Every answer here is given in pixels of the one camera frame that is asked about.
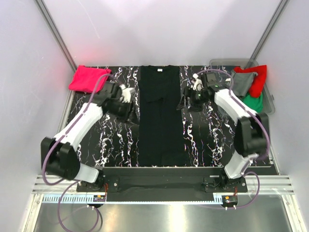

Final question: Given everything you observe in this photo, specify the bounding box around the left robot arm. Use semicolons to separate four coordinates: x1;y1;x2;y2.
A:
41;82;139;191

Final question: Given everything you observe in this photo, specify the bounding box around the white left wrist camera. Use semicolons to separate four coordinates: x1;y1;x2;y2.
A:
120;84;135;103

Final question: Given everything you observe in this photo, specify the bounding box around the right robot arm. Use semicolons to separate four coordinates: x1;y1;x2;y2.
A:
177;69;270;192

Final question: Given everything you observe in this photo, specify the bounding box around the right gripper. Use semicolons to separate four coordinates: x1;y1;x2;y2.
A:
176;87;210;114

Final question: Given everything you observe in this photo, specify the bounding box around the red t-shirt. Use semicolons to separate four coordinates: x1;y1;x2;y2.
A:
234;65;267;98

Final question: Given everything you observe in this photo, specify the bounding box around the green t-shirt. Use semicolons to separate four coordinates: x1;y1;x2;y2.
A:
242;93;263;113

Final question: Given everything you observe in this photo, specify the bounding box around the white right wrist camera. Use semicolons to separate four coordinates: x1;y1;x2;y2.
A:
193;73;203;91

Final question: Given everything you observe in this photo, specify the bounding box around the grey t-shirt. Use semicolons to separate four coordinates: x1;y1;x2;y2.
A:
232;72;258;97

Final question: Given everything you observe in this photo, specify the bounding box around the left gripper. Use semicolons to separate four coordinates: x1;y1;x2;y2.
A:
108;101;140;127

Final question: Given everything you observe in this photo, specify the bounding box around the right aluminium corner post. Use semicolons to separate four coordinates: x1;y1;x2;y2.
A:
250;0;290;60

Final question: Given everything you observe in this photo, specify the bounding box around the black t-shirt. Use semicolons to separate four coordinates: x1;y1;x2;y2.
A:
138;66;188;167

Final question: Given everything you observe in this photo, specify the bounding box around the aluminium frame rail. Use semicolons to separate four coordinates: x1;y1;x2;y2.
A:
32;175;295;194

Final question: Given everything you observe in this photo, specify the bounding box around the pink folded t-shirt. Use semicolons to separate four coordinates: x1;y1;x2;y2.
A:
68;65;112;93

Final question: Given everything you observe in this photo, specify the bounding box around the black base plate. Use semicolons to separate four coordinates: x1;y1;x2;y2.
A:
77;167;248;203

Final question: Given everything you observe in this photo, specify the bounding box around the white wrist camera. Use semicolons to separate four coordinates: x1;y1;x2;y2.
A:
193;73;203;91
120;84;135;103

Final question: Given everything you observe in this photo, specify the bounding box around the aluminium corner post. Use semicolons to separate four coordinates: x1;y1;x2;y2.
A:
250;0;290;60
34;0;77;71

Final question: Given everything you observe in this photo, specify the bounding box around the left aluminium corner post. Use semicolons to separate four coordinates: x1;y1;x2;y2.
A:
34;0;77;71

